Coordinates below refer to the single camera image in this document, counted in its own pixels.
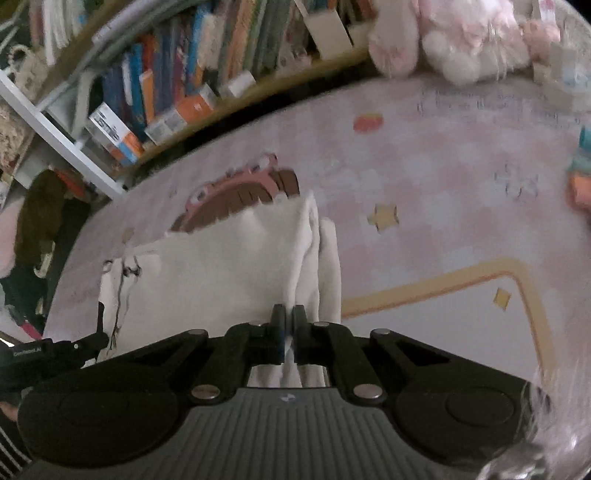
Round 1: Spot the pink printed desk mat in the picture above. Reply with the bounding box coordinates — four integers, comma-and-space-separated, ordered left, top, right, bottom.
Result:
44, 74, 591, 416

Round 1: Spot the beige pen holder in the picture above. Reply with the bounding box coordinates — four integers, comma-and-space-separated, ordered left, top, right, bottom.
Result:
307, 11, 354, 61

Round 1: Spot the brown plush toy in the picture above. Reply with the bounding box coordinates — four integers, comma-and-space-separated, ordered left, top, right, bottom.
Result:
14, 170, 68, 266

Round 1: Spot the white wooden bookshelf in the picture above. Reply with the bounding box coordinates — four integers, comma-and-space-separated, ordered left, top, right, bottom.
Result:
0, 0, 384, 199

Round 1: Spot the flat orange white box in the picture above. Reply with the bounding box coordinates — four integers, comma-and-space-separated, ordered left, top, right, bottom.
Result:
144, 88, 217, 145

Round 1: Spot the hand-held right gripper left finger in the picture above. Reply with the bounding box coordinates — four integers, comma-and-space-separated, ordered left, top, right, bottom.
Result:
97, 304, 287, 403

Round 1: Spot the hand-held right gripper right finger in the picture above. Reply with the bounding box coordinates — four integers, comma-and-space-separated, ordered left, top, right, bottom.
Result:
292, 304, 522, 403

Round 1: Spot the row of colourful books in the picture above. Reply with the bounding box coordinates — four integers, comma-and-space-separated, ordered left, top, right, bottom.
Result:
28, 0, 379, 134

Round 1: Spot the pink plush bunny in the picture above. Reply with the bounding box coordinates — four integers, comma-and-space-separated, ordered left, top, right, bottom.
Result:
369, 0, 561, 86

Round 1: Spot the white power strip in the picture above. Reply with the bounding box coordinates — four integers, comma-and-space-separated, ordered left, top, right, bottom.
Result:
531, 46, 583, 93

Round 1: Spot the pile of pastel highlighters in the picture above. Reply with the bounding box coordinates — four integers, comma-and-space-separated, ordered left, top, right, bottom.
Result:
566, 124, 591, 210

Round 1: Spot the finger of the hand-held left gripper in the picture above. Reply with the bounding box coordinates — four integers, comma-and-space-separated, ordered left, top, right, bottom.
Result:
69, 301, 110, 369

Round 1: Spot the white t-shirt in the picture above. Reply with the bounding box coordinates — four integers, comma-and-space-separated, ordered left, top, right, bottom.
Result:
97, 193, 343, 388

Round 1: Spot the small white box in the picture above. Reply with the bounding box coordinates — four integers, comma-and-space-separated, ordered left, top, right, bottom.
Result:
222, 71, 256, 99

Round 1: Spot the orange red toy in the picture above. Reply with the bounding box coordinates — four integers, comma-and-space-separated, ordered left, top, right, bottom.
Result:
53, 168, 95, 195

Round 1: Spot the tall white orange box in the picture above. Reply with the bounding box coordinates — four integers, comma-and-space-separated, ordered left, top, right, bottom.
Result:
88, 102, 144, 164

